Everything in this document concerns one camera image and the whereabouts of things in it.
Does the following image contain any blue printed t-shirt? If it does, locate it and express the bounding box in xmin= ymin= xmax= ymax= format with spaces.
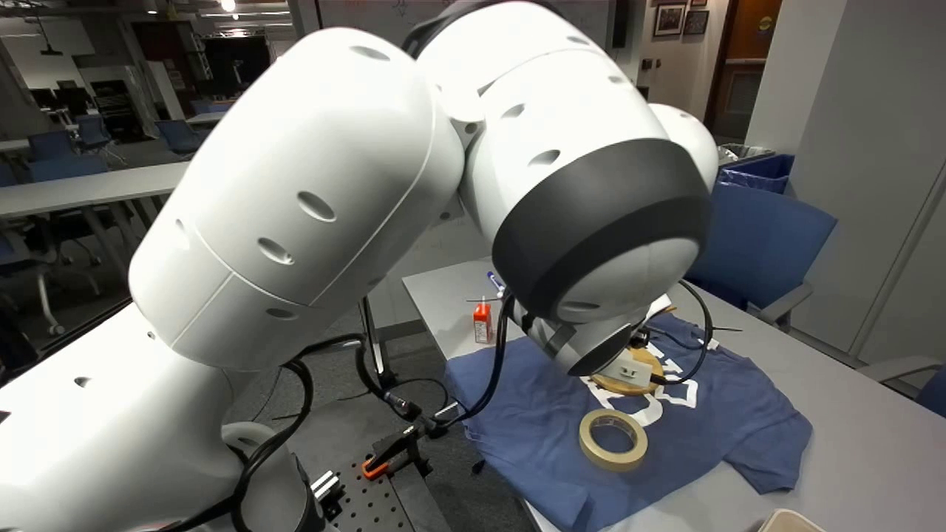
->
xmin=441 ymin=309 xmax=815 ymax=532

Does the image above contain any wooden mug tree hanger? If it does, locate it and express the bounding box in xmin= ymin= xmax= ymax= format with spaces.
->
xmin=602 ymin=336 xmax=675 ymax=395

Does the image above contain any beige masking tape roll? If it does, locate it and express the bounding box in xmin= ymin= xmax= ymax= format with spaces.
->
xmin=576 ymin=408 xmax=654 ymax=472

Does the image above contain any blue office chair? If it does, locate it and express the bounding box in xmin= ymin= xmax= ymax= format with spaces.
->
xmin=690 ymin=175 xmax=840 ymax=318

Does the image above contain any long grey background desk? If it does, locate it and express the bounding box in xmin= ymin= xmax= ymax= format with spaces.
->
xmin=0 ymin=158 xmax=192 ymax=222

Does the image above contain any beige plastic tray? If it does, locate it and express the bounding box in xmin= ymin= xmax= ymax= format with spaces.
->
xmin=758 ymin=506 xmax=827 ymax=532

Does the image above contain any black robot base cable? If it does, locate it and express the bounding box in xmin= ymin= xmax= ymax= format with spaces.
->
xmin=353 ymin=291 xmax=518 ymax=439

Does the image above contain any black clamp orange handle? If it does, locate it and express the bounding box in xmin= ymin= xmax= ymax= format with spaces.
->
xmin=356 ymin=421 xmax=429 ymax=485

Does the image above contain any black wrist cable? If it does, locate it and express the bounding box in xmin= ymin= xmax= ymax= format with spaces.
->
xmin=659 ymin=277 xmax=719 ymax=390

